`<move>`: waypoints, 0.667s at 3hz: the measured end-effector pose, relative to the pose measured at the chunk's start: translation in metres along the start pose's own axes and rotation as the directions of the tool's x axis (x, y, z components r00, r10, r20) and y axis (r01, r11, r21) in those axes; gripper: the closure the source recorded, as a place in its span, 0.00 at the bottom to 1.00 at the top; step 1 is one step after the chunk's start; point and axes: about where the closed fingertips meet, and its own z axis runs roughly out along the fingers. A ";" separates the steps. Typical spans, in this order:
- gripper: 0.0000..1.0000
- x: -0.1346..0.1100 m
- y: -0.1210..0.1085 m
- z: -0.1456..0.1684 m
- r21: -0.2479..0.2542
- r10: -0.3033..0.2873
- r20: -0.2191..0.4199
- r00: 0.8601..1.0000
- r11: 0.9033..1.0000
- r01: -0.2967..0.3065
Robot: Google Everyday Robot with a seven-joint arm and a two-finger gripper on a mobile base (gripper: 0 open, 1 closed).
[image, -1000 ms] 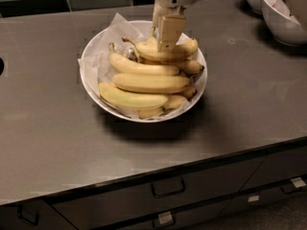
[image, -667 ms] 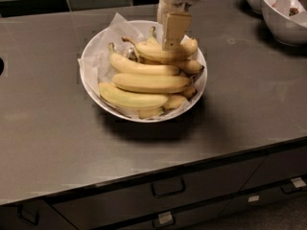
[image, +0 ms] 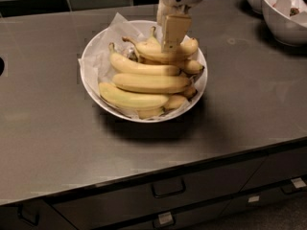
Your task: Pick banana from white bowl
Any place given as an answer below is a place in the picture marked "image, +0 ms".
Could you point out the white banana bowl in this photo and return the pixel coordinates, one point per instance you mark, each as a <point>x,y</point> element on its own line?
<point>92,53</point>

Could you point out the white label on drawer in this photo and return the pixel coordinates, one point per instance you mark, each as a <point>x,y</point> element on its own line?
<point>254,198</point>

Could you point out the lower drawer handle with label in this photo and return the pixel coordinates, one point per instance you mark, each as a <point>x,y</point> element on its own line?
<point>164,220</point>

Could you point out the drawer handle with label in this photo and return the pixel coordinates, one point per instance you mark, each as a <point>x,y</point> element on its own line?
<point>164,220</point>
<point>296,185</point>

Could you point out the white bowl near right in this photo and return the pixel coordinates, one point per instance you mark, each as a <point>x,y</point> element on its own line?
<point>286,20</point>

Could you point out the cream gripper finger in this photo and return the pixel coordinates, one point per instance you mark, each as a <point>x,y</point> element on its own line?
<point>162,11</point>
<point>174,30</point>

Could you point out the dark centre drawer front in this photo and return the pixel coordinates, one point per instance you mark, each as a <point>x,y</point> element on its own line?
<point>104,210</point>

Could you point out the small lower right banana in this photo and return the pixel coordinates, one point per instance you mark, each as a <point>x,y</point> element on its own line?
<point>177,100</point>

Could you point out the bottom partly hidden banana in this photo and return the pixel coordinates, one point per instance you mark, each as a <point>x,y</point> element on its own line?
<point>146,114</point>

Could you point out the right drawer handle with label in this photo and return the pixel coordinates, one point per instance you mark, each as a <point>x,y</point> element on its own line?
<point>296,185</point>

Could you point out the black drawer handle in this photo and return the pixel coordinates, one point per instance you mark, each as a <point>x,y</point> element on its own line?
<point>168,187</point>
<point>28,214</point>

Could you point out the yellow banana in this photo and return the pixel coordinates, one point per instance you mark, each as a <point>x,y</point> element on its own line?
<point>151,84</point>
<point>153,51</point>
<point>130,100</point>
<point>188,66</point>
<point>125,65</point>

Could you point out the black drawer handle left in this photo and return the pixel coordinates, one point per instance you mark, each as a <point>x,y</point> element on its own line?
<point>28,214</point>

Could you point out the black drawer handle centre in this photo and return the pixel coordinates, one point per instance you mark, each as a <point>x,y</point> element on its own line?
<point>168,187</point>

